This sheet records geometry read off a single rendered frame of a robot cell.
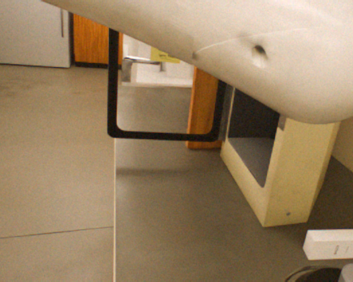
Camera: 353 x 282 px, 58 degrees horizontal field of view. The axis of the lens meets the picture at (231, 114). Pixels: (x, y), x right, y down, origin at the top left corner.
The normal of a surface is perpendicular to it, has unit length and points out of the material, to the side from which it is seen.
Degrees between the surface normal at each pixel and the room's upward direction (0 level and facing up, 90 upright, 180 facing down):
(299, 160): 90
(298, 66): 98
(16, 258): 0
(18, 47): 90
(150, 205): 0
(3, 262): 0
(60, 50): 90
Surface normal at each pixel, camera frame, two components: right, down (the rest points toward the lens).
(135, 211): 0.15, -0.93
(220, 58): -0.36, 0.70
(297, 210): 0.32, 0.37
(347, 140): -0.93, -0.02
